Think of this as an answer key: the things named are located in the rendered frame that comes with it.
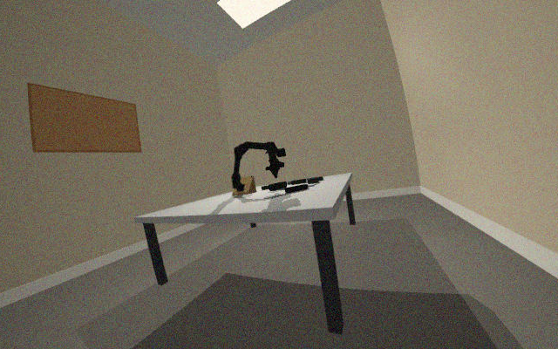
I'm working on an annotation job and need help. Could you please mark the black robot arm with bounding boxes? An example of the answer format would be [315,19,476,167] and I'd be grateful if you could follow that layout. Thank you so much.
[232,141,286,192]

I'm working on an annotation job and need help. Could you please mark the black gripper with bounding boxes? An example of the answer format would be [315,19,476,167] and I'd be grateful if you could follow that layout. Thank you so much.
[266,158,284,178]

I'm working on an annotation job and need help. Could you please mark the dark grey controller unit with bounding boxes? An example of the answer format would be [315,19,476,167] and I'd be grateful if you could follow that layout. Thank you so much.
[268,181,287,191]

